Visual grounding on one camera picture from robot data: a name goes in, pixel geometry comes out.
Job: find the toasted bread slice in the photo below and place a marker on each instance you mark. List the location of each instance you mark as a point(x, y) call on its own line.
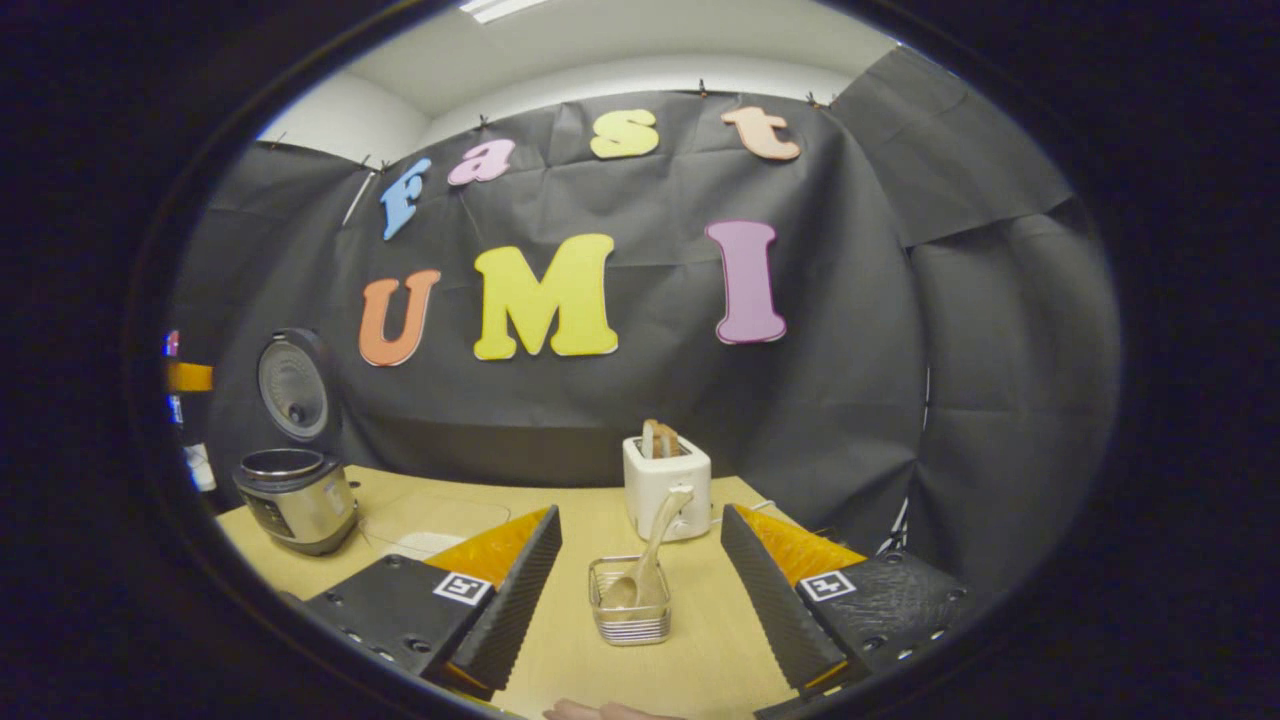
point(662, 440)

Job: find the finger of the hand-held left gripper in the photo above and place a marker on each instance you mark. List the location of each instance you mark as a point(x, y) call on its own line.
point(190, 377)

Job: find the computer monitor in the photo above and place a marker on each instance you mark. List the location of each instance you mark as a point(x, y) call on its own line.
point(172, 342)

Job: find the wooden spoon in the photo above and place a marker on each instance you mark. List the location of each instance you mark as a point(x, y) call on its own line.
point(655, 540)

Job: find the black backdrop cloth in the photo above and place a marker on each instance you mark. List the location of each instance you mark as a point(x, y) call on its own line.
point(650, 400)

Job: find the ceiling light panel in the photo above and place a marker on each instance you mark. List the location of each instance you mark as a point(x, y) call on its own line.
point(500, 8)

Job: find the white toaster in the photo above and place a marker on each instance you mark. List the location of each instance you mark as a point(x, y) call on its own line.
point(650, 500)

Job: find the silver black rice cooker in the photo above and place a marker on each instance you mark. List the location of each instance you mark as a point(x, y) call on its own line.
point(300, 510)

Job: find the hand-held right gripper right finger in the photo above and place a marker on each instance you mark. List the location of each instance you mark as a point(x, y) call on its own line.
point(770, 600)

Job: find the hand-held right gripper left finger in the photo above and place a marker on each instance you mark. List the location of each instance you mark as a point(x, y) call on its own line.
point(520, 600)

